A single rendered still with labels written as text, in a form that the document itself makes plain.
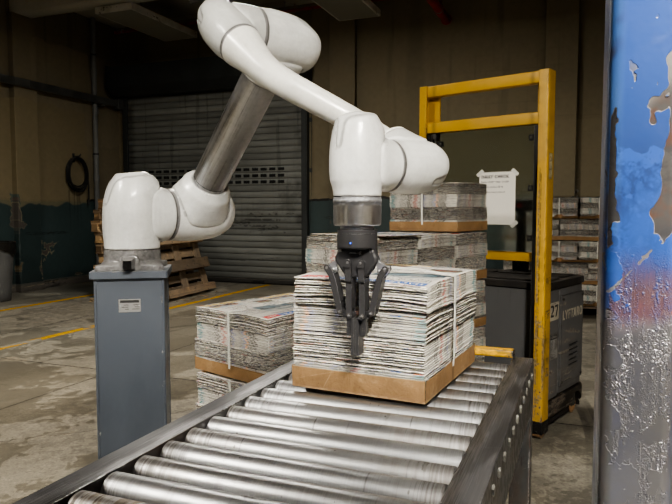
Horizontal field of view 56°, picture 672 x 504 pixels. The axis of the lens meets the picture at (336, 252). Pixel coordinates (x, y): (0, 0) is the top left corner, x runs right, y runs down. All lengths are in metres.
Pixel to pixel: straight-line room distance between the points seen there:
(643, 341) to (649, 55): 0.08
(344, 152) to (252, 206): 8.90
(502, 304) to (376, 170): 2.51
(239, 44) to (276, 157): 8.41
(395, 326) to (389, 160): 0.31
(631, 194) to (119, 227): 1.70
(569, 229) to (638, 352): 6.99
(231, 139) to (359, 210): 0.71
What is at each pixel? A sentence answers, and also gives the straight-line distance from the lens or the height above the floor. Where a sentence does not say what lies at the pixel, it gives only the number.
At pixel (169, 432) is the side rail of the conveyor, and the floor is 0.80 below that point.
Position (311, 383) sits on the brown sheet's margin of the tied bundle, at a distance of 1.32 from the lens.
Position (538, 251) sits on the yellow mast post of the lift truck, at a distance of 3.32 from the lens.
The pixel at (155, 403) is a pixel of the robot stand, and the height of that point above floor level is 0.63.
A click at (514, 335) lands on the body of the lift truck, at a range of 3.59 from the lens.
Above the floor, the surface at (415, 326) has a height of 0.95.
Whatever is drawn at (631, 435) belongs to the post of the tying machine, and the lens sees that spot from 0.21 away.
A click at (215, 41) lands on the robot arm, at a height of 1.54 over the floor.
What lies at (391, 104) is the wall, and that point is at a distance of 9.32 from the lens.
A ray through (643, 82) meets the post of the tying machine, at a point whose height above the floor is 1.20.
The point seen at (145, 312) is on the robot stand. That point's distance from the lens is 1.84.
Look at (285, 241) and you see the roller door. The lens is 9.78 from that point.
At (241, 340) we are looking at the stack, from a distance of 2.12.
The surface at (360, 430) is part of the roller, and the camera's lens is 1.13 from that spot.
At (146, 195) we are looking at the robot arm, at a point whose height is 1.21.
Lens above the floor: 1.17
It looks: 4 degrees down
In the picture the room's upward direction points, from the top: straight up
